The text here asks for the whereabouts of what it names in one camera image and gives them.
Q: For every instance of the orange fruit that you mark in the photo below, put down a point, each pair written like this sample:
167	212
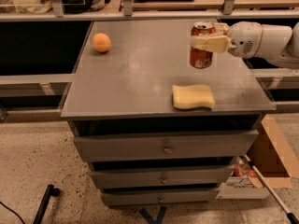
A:
101	42

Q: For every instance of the snack bag in box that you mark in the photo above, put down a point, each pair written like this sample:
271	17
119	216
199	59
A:
243	169

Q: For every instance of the red coke can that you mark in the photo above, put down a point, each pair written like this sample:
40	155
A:
201	59

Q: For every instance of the grey drawer cabinet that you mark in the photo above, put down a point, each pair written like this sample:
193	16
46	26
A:
128	90

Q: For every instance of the top grey drawer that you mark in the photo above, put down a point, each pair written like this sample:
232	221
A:
159	146

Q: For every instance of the cardboard box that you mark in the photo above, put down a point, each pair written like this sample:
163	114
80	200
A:
274	157

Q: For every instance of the white stick black handle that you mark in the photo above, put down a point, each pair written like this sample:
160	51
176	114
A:
289	214

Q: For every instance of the yellow sponge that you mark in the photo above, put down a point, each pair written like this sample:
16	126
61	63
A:
193	96

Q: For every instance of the middle grey drawer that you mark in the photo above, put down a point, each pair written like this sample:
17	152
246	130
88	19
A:
159	177

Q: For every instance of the black bar on floor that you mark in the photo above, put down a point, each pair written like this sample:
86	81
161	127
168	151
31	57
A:
50	191

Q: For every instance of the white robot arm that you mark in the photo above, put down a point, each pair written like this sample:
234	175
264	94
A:
278	45

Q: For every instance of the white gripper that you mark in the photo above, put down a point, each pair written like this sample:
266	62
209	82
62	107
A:
246	39

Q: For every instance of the grey drawer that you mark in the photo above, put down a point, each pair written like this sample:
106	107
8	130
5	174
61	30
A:
159	177
159	146
159	196

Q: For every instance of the bottom grey drawer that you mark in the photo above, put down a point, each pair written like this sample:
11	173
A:
159	196

